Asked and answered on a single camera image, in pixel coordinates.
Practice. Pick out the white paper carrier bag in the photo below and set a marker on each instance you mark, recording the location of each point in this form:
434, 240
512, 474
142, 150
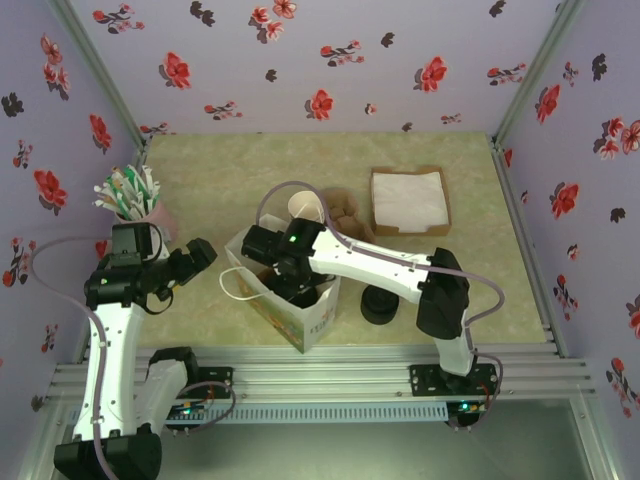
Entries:
310, 325

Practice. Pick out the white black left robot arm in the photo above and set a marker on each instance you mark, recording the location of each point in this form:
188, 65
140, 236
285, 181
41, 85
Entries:
112, 375

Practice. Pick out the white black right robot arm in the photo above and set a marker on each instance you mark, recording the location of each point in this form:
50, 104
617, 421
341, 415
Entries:
380, 270

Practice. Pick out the pink straw holder cup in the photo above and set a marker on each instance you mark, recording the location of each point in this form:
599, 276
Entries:
162, 222

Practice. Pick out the stack of black cup lids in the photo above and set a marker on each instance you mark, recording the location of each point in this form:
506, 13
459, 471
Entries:
380, 305

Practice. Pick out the white wrapped straw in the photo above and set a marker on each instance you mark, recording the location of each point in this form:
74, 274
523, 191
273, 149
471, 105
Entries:
107, 196
155, 192
148, 185
106, 206

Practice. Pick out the green wrapped straw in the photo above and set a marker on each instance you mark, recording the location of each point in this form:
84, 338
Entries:
134, 186
120, 189

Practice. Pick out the brown cardboard napkin tray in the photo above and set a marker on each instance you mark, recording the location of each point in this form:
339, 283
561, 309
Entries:
387, 231

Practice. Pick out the white napkin stack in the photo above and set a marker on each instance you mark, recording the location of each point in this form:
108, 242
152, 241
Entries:
407, 200

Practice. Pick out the black controller board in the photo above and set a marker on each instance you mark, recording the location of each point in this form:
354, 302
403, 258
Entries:
192, 414
467, 410

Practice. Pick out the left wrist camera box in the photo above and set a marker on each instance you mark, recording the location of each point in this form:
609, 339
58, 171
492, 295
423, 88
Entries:
161, 247

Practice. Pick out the aluminium front frame rail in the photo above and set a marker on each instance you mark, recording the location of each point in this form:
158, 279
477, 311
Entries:
320, 375

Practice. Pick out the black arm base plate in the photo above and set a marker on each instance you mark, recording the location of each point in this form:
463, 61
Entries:
425, 380
220, 382

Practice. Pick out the aluminium corner post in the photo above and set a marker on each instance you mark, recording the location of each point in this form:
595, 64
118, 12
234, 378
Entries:
95, 65
537, 65

